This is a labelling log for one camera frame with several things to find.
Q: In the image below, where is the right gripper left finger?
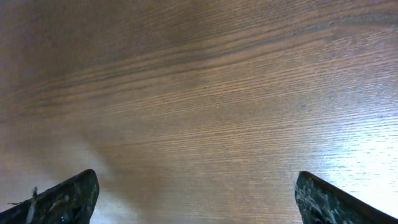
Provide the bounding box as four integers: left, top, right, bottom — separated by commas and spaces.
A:
1, 169, 100, 224

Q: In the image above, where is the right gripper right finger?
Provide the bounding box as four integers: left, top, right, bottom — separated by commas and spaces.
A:
295, 171, 397, 224

